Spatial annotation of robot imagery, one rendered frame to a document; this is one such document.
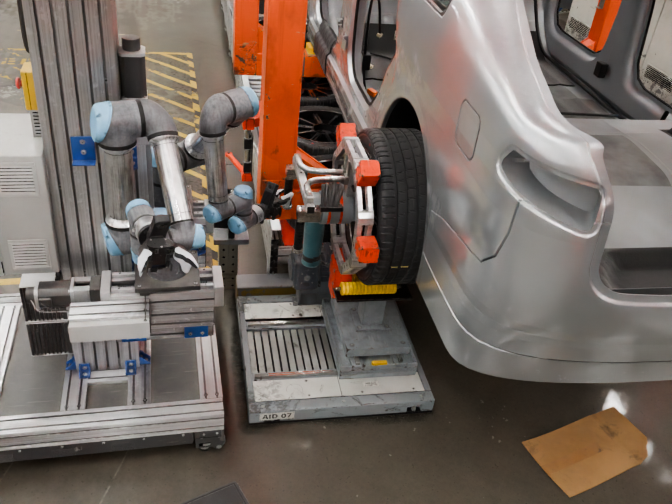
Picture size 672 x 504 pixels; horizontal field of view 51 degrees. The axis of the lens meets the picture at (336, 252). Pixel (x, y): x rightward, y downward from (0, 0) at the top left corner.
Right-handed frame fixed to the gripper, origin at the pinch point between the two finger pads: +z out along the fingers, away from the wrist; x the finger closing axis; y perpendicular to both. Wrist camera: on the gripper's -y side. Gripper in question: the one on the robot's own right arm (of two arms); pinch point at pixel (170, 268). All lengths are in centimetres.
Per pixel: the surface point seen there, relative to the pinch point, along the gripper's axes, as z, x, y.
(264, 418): -42, -64, 112
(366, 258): -36, -88, 28
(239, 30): -305, -136, 22
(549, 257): 36, -94, -19
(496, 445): 6, -154, 104
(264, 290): -117, -92, 101
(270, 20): -121, -72, -35
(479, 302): 21, -91, 7
